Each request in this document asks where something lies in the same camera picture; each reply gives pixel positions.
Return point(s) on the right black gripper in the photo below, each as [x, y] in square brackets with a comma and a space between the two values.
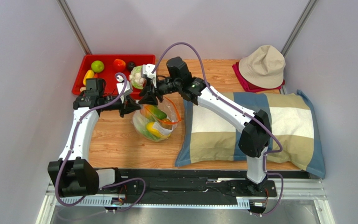
[151, 92]

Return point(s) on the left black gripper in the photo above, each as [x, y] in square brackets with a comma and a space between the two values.
[129, 107]

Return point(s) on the green orange mango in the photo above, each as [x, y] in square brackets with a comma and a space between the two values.
[152, 112]

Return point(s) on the green lettuce cabbage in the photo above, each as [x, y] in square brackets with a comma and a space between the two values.
[140, 123]

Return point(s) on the clear zip top bag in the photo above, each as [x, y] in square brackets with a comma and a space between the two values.
[170, 109]

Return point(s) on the olive green fruit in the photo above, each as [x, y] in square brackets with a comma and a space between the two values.
[166, 123]

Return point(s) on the yellow bell pepper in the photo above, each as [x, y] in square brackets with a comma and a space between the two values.
[157, 130]

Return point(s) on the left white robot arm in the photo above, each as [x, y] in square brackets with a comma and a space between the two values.
[72, 175]

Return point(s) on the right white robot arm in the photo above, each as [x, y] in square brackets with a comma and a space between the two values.
[254, 127]

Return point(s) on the white cauliflower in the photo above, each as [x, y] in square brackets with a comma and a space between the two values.
[136, 78]

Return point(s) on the dark avocado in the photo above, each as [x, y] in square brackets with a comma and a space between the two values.
[130, 65]

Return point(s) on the red tomato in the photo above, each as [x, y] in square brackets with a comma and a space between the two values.
[119, 65]

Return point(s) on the red plastic bin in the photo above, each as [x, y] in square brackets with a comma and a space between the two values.
[110, 69]

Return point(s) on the green lime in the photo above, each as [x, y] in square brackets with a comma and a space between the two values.
[97, 66]

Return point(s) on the yellow corn cob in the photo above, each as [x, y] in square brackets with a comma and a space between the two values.
[88, 75]

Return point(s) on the plaid pillow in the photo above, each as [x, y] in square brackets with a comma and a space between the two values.
[209, 137]

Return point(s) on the red cloth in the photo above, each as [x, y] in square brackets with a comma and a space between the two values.
[246, 85]

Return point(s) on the beige bucket hat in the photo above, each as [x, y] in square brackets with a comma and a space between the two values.
[264, 67]

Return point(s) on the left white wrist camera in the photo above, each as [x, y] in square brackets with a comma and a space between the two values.
[124, 90]

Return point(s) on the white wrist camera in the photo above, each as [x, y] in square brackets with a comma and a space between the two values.
[124, 90]
[148, 71]

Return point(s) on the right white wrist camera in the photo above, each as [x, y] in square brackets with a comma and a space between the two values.
[148, 71]

